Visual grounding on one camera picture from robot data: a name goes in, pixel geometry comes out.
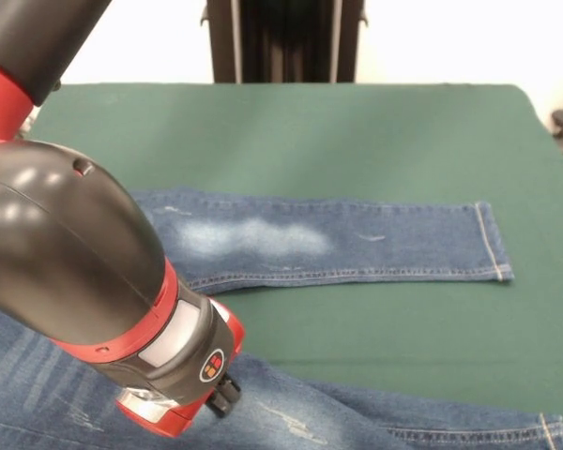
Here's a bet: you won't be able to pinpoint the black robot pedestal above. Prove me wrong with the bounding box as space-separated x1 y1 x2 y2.
200 0 370 84

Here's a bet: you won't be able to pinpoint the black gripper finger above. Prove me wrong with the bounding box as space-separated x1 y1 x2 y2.
218 372 243 405
205 392 230 419

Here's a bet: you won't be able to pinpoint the dark green table cloth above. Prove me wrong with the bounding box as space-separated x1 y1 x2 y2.
27 82 563 450

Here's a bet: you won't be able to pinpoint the blue denim jeans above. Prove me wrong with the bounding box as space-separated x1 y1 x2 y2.
0 187 563 450

